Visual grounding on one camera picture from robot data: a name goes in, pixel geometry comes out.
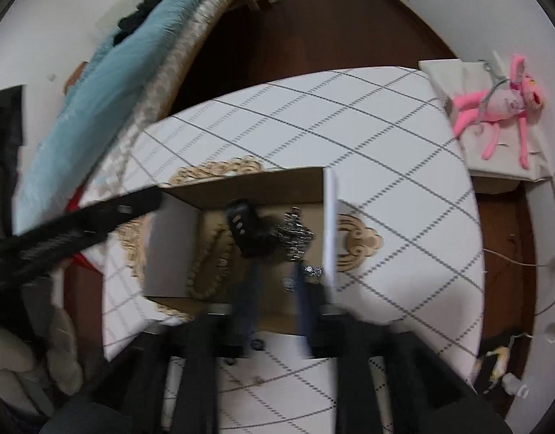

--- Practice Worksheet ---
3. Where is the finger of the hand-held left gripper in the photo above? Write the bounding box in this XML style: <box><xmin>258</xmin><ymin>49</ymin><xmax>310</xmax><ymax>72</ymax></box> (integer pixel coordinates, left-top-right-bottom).
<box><xmin>0</xmin><ymin>185</ymin><xmax>164</xmax><ymax>292</ymax></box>

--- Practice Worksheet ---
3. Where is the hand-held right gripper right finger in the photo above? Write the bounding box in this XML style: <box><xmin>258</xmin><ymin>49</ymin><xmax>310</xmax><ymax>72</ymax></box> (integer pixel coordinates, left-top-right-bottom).
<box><xmin>292</xmin><ymin>262</ymin><xmax>445</xmax><ymax>434</ymax></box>

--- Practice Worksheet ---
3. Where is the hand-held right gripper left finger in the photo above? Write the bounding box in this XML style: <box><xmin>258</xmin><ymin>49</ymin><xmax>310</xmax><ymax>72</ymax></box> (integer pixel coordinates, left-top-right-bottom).
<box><xmin>137</xmin><ymin>258</ymin><xmax>262</xmax><ymax>434</ymax></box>

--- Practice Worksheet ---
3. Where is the black car key fob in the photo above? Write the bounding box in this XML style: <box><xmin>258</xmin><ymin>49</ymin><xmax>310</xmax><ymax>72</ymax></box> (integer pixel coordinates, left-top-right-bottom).
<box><xmin>225</xmin><ymin>199</ymin><xmax>278</xmax><ymax>258</ymax></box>

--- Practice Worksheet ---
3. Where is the cardboard box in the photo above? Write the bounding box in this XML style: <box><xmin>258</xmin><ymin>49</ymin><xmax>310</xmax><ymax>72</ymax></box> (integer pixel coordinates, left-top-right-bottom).
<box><xmin>143</xmin><ymin>166</ymin><xmax>341</xmax><ymax>333</ymax></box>

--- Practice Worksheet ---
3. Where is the red cloth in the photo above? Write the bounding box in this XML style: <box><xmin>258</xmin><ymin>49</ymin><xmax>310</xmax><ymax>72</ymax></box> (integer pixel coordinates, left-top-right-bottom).
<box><xmin>64</xmin><ymin>192</ymin><xmax>107</xmax><ymax>276</ymax></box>

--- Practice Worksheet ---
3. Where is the dark hanging garment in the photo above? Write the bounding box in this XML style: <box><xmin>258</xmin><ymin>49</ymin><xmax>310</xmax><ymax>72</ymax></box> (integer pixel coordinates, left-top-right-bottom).
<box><xmin>0</xmin><ymin>84</ymin><xmax>25</xmax><ymax>238</ymax></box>

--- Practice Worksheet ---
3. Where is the light blue blanket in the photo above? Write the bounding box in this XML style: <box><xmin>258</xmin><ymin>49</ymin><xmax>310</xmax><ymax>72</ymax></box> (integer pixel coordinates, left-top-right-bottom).
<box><xmin>12</xmin><ymin>0</ymin><xmax>248</xmax><ymax>237</ymax></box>

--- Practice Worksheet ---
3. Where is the cream knitted cloth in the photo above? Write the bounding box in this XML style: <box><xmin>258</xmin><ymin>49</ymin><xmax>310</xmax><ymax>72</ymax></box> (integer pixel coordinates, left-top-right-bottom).
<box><xmin>0</xmin><ymin>305</ymin><xmax>85</xmax><ymax>417</ymax></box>

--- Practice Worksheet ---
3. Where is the white checked tablecloth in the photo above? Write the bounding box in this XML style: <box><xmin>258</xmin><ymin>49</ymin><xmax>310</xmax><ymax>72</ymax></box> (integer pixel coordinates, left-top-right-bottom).
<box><xmin>81</xmin><ymin>66</ymin><xmax>486</xmax><ymax>434</ymax></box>

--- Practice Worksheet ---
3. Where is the beige patterned bedspread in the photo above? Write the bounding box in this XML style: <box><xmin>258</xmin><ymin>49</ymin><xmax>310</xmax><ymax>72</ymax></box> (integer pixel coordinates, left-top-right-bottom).
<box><xmin>90</xmin><ymin>0</ymin><xmax>248</xmax><ymax>204</ymax></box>

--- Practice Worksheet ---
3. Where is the black clothing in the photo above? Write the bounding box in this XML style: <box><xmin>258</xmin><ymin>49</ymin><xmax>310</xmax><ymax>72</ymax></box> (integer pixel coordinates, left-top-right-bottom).
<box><xmin>112</xmin><ymin>0</ymin><xmax>178</xmax><ymax>47</ymax></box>

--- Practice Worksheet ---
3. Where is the white plastic bottle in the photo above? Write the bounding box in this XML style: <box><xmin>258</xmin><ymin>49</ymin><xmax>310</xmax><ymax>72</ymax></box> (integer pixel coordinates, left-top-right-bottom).
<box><xmin>502</xmin><ymin>372</ymin><xmax>531</xmax><ymax>397</ymax></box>

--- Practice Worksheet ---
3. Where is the white cabinet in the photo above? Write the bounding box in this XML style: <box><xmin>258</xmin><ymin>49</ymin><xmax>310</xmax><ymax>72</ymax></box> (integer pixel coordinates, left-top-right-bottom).
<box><xmin>418</xmin><ymin>58</ymin><xmax>553</xmax><ymax>185</ymax></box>

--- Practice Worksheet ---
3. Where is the pink plush toy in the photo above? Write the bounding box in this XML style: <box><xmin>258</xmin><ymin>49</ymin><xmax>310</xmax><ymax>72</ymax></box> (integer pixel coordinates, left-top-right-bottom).
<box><xmin>453</xmin><ymin>53</ymin><xmax>548</xmax><ymax>171</ymax></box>

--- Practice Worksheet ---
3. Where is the wooden bead bracelet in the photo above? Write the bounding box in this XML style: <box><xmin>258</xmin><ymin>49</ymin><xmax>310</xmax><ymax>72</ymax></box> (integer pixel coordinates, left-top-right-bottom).
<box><xmin>185</xmin><ymin>225</ymin><xmax>236</xmax><ymax>300</ymax></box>

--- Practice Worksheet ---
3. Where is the silver chain bracelet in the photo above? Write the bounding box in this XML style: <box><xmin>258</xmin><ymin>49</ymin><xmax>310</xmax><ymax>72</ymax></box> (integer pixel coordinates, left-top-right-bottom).
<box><xmin>274</xmin><ymin>207</ymin><xmax>315</xmax><ymax>263</ymax></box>

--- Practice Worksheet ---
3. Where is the white cable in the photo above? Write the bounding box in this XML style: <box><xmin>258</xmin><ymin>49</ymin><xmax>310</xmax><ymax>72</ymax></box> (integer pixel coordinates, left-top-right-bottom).
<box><xmin>482</xmin><ymin>234</ymin><xmax>555</xmax><ymax>273</ymax></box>

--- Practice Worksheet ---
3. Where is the grey cord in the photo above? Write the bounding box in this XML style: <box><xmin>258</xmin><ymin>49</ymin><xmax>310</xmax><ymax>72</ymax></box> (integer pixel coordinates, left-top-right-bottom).
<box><xmin>478</xmin><ymin>60</ymin><xmax>520</xmax><ymax>116</ymax></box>

